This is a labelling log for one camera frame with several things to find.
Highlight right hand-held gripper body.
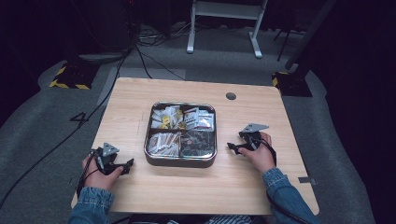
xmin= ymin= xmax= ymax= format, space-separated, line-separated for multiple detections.
xmin=237 ymin=123 xmax=271 ymax=152

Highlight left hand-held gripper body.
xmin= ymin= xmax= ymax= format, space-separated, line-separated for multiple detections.
xmin=92 ymin=142 xmax=125 ymax=175

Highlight square metal compartment box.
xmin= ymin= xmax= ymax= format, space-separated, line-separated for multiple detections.
xmin=143 ymin=101 xmax=219 ymax=169

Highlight person's right hand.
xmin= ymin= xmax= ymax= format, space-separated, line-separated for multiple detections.
xmin=237 ymin=132 xmax=276 ymax=175

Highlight person's left hand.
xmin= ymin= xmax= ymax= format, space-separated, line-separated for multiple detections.
xmin=81 ymin=154 xmax=125 ymax=191

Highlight pile of dark packets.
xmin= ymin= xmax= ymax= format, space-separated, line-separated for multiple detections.
xmin=180 ymin=130 xmax=217 ymax=158

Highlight pile of white stick sachets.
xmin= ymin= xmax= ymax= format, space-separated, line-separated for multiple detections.
xmin=147 ymin=132 xmax=182 ymax=157

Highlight pile of red-white printed packets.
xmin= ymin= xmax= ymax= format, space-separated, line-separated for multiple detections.
xmin=182 ymin=106 xmax=216 ymax=132

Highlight pile of white tea bags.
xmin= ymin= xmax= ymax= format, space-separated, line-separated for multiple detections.
xmin=150 ymin=105 xmax=185 ymax=130

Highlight yellow-black striped stand base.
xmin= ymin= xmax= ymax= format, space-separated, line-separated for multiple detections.
xmin=272 ymin=71 xmax=314 ymax=98
xmin=49 ymin=61 xmax=101 ymax=91

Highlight grey tape strip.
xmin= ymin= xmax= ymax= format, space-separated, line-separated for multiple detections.
xmin=298 ymin=176 xmax=318 ymax=185

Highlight person's striped clothing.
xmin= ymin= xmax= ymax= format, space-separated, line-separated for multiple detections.
xmin=166 ymin=214 xmax=254 ymax=224

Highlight black tripod legs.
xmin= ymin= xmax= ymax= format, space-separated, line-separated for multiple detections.
xmin=273 ymin=27 xmax=302 ymax=63

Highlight dark slanted stand pole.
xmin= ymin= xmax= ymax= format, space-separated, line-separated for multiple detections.
xmin=284 ymin=0 xmax=338 ymax=71

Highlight dark equipment cabinet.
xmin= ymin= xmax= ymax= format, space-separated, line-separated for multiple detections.
xmin=70 ymin=0 xmax=135 ymax=53

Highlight white metal stand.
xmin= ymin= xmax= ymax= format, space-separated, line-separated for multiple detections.
xmin=186 ymin=0 xmax=269 ymax=60

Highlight left hand-held gripper cable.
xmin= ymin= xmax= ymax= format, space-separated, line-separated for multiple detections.
xmin=76 ymin=150 xmax=98 ymax=198

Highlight long black floor cable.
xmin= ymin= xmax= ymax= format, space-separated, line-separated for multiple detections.
xmin=0 ymin=46 xmax=134 ymax=210

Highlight thin black floor cable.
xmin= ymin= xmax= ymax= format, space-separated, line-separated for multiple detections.
xmin=134 ymin=46 xmax=186 ymax=81

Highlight bundle of floor cables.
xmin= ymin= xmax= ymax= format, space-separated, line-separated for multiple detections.
xmin=135 ymin=21 xmax=195 ymax=49

